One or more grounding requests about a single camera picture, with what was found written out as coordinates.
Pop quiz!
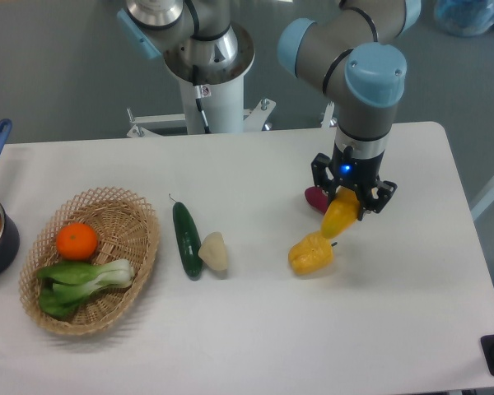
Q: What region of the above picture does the purple sweet potato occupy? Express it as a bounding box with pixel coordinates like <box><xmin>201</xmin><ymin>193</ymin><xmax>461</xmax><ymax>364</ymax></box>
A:
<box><xmin>304</xmin><ymin>186</ymin><xmax>329</xmax><ymax>215</ymax></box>

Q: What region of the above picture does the yellow bell pepper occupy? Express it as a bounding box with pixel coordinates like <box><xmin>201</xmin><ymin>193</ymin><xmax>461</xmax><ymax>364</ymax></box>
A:
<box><xmin>288</xmin><ymin>231</ymin><xmax>334</xmax><ymax>276</ymax></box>

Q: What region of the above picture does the green bok choy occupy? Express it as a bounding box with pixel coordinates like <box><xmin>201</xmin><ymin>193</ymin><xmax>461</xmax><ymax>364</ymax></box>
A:
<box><xmin>36</xmin><ymin>259</ymin><xmax>135</xmax><ymax>318</ymax></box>

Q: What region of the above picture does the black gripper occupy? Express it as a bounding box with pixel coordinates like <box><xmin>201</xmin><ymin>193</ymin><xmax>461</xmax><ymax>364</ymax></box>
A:
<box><xmin>311</xmin><ymin>143</ymin><xmax>397</xmax><ymax>221</ymax></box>

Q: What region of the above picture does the dark green cucumber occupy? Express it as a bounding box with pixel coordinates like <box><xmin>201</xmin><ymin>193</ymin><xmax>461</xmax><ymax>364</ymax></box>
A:
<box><xmin>169</xmin><ymin>196</ymin><xmax>203</xmax><ymax>281</ymax></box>

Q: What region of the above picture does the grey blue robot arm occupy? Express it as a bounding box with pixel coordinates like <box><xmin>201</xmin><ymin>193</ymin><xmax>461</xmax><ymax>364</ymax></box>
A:
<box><xmin>117</xmin><ymin>1</ymin><xmax>421</xmax><ymax>216</ymax></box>

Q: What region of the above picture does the cream garlic bulb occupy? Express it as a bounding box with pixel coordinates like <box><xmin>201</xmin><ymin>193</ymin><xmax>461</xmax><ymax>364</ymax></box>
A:
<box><xmin>198</xmin><ymin>232</ymin><xmax>229</xmax><ymax>272</ymax></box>

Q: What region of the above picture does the orange tangerine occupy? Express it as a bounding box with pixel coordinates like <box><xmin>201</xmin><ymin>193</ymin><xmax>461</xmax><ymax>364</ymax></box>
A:
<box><xmin>56</xmin><ymin>222</ymin><xmax>98</xmax><ymax>261</ymax></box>

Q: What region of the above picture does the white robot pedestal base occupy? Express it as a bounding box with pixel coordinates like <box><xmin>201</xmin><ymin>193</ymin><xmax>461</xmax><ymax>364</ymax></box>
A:
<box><xmin>127</xmin><ymin>75</ymin><xmax>277</xmax><ymax>138</ymax></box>

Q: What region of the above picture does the yellow mango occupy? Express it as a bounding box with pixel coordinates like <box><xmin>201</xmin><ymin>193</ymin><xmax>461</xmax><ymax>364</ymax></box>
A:
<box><xmin>320</xmin><ymin>187</ymin><xmax>361</xmax><ymax>239</ymax></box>

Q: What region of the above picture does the woven wicker basket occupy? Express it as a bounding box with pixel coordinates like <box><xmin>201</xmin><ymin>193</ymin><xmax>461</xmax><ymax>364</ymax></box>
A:
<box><xmin>19</xmin><ymin>187</ymin><xmax>160</xmax><ymax>336</ymax></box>

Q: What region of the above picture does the blue plastic bag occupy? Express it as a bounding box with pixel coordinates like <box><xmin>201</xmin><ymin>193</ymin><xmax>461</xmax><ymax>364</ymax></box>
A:
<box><xmin>433</xmin><ymin>1</ymin><xmax>494</xmax><ymax>38</ymax></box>

